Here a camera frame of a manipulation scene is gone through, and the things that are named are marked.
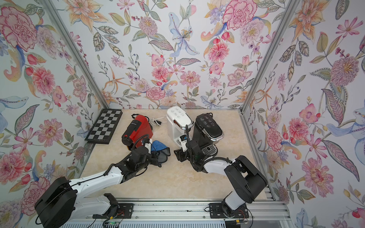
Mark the aluminium corner post right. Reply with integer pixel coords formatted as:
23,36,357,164
240,0,299,115

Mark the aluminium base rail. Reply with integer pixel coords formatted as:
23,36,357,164
63,199,293,228

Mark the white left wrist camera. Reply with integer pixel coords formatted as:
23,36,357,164
143,138,153,154

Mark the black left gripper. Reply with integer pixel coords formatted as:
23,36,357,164
136,150,163,172

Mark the red Nespresso coffee machine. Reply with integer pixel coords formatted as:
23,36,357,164
121,114,153,151

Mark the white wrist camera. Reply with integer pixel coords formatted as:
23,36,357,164
179,135,188,152
143,138,153,154

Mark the black folding chessboard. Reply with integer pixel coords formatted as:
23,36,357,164
85,109,123,144

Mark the aluminium corner post left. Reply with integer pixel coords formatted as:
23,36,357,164
40,0,110,109

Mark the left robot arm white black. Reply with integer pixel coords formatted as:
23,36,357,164
35,146,161,228

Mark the black coffee machine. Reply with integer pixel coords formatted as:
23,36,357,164
193,113,224,157

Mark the blue microfibre cloth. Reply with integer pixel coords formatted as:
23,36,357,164
151,140,171,164

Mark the aluminium corner post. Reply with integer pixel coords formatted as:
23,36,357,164
240,0,299,115
40,0,110,109

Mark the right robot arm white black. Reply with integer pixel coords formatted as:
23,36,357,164
174,135,268,218

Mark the white coffee machine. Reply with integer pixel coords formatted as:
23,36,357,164
166,106,194,148

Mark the white power cord of white machine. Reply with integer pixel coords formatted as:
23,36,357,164
149,116,166,126

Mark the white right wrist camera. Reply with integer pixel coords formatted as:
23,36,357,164
179,135,188,152

